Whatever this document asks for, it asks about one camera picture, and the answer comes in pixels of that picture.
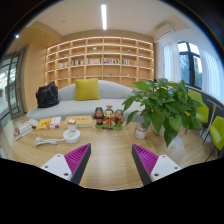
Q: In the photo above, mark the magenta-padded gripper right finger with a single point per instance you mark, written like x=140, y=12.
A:
x=145, y=160

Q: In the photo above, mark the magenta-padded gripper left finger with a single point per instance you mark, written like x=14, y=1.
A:
x=78, y=159

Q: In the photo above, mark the white cube charger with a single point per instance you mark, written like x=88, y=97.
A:
x=72, y=124

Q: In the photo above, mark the round white power strip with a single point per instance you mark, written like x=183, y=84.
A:
x=72, y=136

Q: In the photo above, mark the small white red cup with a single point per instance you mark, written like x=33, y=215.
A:
x=140, y=131

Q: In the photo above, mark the large yellow book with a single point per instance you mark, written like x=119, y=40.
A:
x=78, y=121

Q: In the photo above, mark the three-figure cartoon figurine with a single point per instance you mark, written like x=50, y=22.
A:
x=108, y=118

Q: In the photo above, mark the grey curved sofa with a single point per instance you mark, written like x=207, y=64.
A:
x=66, y=107

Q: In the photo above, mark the green potted plant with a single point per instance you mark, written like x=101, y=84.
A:
x=165, y=103

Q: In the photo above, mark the white and red book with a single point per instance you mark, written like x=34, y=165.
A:
x=25, y=128

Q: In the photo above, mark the black bag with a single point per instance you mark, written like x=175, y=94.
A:
x=47, y=96

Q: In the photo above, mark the yellow cushion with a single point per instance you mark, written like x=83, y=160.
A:
x=87, y=89

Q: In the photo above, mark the green chair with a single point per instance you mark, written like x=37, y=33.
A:
x=201, y=108
x=218, y=131

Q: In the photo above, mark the glass door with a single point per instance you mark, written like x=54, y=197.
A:
x=11, y=86

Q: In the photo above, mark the white sheer curtain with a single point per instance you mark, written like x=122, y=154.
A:
x=171, y=61
x=213, y=76

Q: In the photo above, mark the dark-framed window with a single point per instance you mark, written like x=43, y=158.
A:
x=189, y=65

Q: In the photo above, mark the round ceiling spotlight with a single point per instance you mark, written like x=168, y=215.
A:
x=17, y=36

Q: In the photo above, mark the long ceiling light strip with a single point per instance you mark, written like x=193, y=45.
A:
x=104, y=16

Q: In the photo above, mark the wooden wall shelf unit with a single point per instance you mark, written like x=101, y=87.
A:
x=100, y=60

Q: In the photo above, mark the white wall air conditioner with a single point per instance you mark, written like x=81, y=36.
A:
x=165, y=30

